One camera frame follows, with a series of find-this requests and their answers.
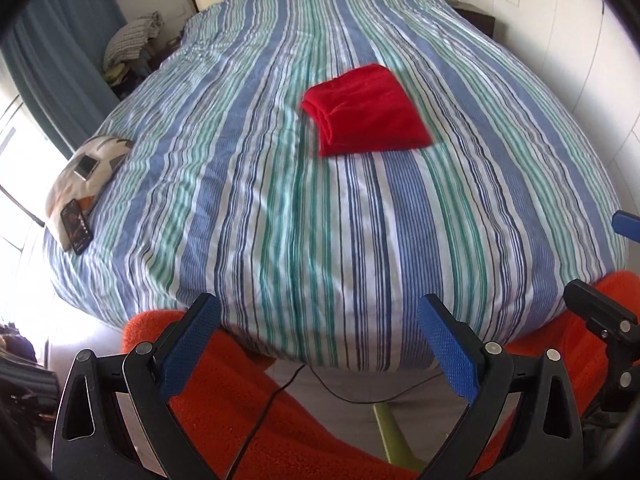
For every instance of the dark wooden nightstand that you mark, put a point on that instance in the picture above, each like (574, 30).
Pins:
(477, 16)

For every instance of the orange fleece blanket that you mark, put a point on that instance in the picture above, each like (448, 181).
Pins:
(280, 420)

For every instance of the pile of checked clothes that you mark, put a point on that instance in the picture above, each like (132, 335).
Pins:
(132, 45)

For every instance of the white wardrobe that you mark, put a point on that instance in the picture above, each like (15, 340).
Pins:
(575, 60)

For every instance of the green chair leg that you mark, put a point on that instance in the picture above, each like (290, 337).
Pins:
(392, 435)

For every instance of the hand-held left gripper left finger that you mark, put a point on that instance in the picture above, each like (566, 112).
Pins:
(187, 345)

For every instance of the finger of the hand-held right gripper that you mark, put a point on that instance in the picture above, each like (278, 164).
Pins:
(600, 305)
(627, 222)

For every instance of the black smartphone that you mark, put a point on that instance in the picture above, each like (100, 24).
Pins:
(77, 225)

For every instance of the striped bedspread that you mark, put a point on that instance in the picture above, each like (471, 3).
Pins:
(300, 185)

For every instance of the printed cushion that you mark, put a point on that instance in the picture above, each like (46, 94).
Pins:
(85, 180)

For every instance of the dark cloth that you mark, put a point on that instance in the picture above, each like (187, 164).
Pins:
(20, 365)

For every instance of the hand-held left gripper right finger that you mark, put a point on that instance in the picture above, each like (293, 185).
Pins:
(447, 345)

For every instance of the blue curtain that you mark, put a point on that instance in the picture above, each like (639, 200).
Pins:
(55, 60)

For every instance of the red shirt with white print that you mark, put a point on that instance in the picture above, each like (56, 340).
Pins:
(367, 110)

